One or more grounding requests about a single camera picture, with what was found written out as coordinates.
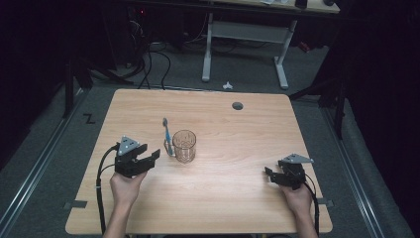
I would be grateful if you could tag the grey tape strip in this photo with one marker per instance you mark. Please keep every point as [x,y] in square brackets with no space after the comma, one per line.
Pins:
[326,202]
[76,204]

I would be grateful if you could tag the black metal stand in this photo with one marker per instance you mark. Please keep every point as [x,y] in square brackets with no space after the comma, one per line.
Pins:
[68,89]
[340,109]

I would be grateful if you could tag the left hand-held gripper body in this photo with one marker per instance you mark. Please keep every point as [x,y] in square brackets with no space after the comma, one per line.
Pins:
[127,158]

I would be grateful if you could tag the person's left hand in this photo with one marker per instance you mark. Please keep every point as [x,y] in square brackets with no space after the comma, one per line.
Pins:
[127,190]

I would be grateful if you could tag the blue grey toothbrush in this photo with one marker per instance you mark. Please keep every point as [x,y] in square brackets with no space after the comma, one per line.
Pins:
[168,135]

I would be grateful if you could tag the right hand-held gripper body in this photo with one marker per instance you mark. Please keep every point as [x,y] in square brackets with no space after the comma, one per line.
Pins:
[294,172]

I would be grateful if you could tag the metal floor rail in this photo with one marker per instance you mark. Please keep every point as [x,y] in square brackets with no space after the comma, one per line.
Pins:
[356,178]
[36,172]

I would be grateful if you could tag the crumpled white paper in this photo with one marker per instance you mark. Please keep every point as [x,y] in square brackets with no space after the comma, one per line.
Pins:
[227,86]

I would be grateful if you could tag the person's right hand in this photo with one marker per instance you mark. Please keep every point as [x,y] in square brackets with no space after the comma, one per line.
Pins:
[298,200]

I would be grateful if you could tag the clear patterned glass mug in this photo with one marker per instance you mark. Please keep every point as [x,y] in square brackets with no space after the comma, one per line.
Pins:
[185,147]

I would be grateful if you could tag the white-framed desk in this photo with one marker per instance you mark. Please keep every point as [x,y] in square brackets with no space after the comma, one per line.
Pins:
[247,31]

